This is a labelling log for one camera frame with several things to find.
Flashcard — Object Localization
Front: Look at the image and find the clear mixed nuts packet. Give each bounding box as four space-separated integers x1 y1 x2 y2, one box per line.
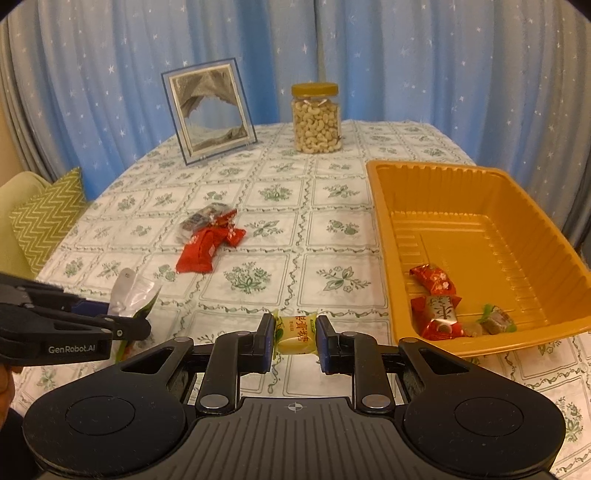
179 202 231 235

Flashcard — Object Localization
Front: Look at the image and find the blue star curtain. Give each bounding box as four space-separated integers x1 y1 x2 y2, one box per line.
1 1 590 217

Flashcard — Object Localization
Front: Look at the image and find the floral white tablecloth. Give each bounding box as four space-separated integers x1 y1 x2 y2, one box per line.
8 119 591 479

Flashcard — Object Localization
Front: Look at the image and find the beige sofa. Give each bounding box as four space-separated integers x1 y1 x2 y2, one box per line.
0 171 50 280

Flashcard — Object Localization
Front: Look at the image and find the cashew nut jar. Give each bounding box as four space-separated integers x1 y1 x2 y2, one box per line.
291 82 342 154

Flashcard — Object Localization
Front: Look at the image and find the green candy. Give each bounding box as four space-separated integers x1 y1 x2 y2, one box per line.
477 304 517 335

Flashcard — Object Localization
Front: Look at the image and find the yellow plastic tray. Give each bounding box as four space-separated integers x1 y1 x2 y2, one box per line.
367 160 590 357

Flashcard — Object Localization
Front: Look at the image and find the small clear candy packet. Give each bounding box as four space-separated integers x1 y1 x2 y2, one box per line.
462 321 484 338

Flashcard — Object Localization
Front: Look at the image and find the yellow green snack packet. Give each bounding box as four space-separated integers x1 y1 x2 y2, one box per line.
273 310 318 356

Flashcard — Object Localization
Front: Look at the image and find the large red snack packet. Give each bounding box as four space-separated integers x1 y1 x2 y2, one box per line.
175 224 246 273

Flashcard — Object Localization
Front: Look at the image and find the green zigzag cushion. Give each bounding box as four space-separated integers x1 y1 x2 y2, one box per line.
8 167 89 275

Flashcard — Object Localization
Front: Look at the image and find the white green snack bag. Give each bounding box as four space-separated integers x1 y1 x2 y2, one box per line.
107 268 161 363

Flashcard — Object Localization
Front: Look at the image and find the red gold snack packet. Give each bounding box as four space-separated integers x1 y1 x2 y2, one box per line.
411 295 465 341

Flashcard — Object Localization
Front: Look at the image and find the sand art picture frame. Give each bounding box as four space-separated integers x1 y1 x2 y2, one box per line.
161 58 257 165

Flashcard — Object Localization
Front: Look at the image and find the dark red candy wrapper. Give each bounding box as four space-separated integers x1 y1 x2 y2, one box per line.
212 209 238 227

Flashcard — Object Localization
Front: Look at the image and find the small red gold packet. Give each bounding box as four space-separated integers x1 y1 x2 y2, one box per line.
410 263 457 296

